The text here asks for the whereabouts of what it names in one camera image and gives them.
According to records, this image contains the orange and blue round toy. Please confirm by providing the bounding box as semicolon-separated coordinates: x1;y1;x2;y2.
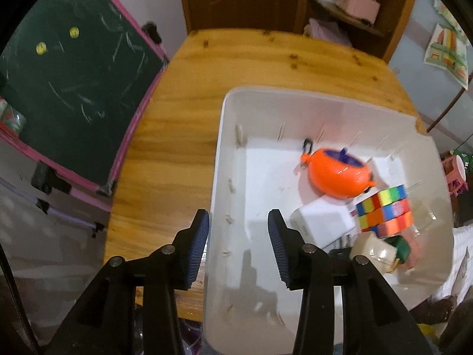
300;138;377;198

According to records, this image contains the green bottle with gold cap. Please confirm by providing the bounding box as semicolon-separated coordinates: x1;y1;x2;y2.
384;235;412;270

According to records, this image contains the pink folded cloth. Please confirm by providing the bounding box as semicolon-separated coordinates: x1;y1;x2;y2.
304;18;353;47

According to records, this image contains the white checked cloth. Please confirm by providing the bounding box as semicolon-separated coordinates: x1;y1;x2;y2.
430;224;473;304

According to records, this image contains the white plastic bin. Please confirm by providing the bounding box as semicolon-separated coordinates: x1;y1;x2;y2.
201;86;456;355

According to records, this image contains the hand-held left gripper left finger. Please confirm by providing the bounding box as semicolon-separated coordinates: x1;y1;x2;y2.
44;209;210;355

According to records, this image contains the black easel knob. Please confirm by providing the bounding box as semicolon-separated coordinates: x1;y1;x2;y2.
142;22;163;45

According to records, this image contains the pink plastic stool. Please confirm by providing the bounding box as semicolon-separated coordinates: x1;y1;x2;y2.
441;154;468;196

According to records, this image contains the wall poster with food pictures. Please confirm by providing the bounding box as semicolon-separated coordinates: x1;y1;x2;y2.
423;23;472;91

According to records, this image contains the wall poster with coloured bars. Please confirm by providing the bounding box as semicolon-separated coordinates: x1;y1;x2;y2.
432;0;468;34

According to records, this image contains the dark brown round object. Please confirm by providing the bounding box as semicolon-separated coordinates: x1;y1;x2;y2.
410;296;459;326

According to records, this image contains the brown wooden shelf cabinet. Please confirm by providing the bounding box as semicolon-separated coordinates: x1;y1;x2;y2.
296;0;422;63

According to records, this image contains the pink round item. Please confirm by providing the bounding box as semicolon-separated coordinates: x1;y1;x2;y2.
401;238;422;269

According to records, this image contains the green chalkboard with pink frame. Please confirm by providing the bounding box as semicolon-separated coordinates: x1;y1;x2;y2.
0;0;171;196

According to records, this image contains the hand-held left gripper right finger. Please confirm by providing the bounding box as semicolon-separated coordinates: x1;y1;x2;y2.
268;209;435;355

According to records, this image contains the beige box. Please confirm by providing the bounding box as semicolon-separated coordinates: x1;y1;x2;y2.
349;231;398;274

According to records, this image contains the white power adapter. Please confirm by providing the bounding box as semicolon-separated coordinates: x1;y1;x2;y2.
290;197;359;249

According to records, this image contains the colourful puzzle cube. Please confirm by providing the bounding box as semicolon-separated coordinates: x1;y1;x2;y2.
355;184;414;238

